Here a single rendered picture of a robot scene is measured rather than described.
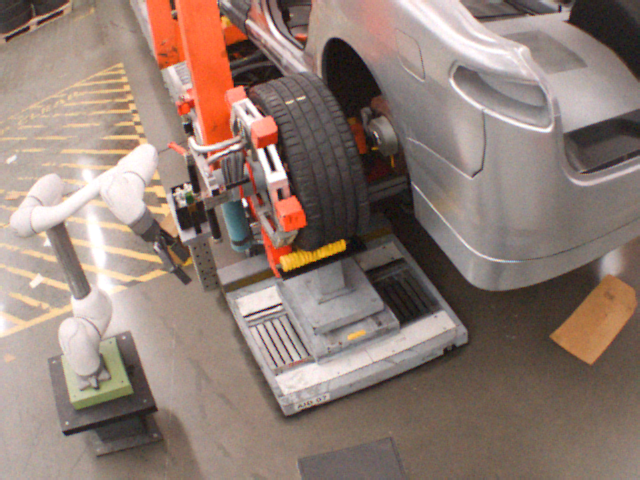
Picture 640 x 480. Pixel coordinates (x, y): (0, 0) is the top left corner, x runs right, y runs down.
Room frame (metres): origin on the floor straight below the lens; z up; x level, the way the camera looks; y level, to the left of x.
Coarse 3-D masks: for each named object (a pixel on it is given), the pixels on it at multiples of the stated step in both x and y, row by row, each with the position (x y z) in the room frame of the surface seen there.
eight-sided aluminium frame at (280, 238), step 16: (240, 112) 2.55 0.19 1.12; (256, 112) 2.51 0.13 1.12; (272, 144) 2.37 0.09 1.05; (272, 160) 2.36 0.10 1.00; (272, 176) 2.29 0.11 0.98; (272, 192) 2.27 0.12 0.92; (288, 192) 2.29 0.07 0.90; (256, 208) 2.64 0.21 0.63; (272, 208) 2.64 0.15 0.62; (272, 240) 2.43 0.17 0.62; (288, 240) 2.38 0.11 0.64
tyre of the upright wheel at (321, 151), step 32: (256, 96) 2.61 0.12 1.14; (288, 96) 2.49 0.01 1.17; (320, 96) 2.48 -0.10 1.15; (288, 128) 2.36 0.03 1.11; (320, 128) 2.36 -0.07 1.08; (288, 160) 2.31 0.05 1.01; (320, 160) 2.30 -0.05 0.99; (352, 160) 2.30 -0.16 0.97; (320, 192) 2.25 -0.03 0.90; (352, 192) 2.28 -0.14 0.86; (320, 224) 2.26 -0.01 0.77; (352, 224) 2.30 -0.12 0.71
